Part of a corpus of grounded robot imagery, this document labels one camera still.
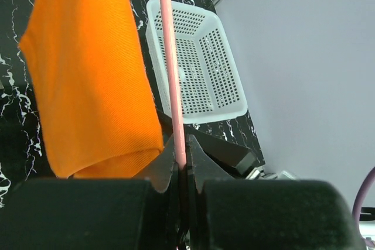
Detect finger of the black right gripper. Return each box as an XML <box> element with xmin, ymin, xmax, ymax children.
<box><xmin>156</xmin><ymin>109</ymin><xmax>258</xmax><ymax>177</ymax></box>

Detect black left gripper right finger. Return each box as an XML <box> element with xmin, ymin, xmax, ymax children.
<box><xmin>186</xmin><ymin>135</ymin><xmax>365</xmax><ymax>249</ymax></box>

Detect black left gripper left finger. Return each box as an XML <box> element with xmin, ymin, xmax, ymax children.
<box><xmin>1</xmin><ymin>139</ymin><xmax>179</xmax><ymax>249</ymax></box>

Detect pink hanger with orange trousers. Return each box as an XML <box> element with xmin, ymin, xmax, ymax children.
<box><xmin>160</xmin><ymin>0</ymin><xmax>187</xmax><ymax>170</ymax></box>

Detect orange trousers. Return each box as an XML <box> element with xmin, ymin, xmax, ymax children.
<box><xmin>19</xmin><ymin>0</ymin><xmax>163</xmax><ymax>178</ymax></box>

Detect white plastic basket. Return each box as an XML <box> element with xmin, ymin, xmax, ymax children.
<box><xmin>145</xmin><ymin>0</ymin><xmax>248</xmax><ymax>124</ymax></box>

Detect black marble pattern mat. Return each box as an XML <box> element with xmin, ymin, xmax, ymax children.
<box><xmin>1</xmin><ymin>0</ymin><xmax>265</xmax><ymax>208</ymax></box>

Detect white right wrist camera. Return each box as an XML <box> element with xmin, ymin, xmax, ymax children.
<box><xmin>245</xmin><ymin>167</ymin><xmax>296</xmax><ymax>180</ymax></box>

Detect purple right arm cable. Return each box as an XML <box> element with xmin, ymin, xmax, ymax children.
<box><xmin>351</xmin><ymin>166</ymin><xmax>375</xmax><ymax>227</ymax></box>

